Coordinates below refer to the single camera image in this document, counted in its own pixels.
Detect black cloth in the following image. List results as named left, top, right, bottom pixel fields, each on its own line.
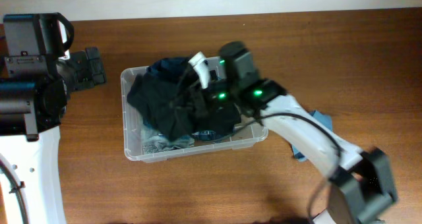
left=127, top=71, right=203, bottom=141
left=195, top=103, right=241, bottom=136

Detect dark blue jeans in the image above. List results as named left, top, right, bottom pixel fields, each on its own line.
left=147, top=57, right=227, bottom=142

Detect light blue jeans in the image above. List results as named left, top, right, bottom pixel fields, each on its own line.
left=140, top=126, right=195, bottom=155

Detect light blue cloth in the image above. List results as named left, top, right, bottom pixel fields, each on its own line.
left=290, top=110, right=333, bottom=162

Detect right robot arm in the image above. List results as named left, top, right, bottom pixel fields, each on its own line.
left=169, top=41, right=398, bottom=224

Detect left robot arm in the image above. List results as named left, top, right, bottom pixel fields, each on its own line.
left=1, top=47, right=107, bottom=223

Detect clear plastic storage bin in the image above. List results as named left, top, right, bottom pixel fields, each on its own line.
left=120, top=67, right=268, bottom=163

